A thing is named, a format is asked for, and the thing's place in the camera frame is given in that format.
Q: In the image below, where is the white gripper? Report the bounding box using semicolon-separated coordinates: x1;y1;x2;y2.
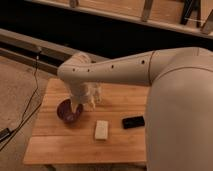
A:
67;82;88;115

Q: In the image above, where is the black eraser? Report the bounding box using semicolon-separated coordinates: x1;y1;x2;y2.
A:
122;116;145;129

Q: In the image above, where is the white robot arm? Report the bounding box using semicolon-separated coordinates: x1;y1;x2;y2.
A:
57;47;213;171

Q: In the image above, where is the white sponge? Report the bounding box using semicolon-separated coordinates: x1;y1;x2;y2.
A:
95;120;108;140

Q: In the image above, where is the dark purple bowl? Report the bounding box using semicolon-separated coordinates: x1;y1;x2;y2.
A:
57;99;81;124

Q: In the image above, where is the clear plastic bottle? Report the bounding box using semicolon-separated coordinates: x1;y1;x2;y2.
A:
88;83;101;109

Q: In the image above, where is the wooden table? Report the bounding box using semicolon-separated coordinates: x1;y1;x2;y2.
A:
23;79;148;165

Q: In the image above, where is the black device on floor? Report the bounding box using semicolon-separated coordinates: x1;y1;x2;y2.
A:
0;128;11;143

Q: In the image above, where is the black cable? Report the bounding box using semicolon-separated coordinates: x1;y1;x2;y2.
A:
0;49;44;151

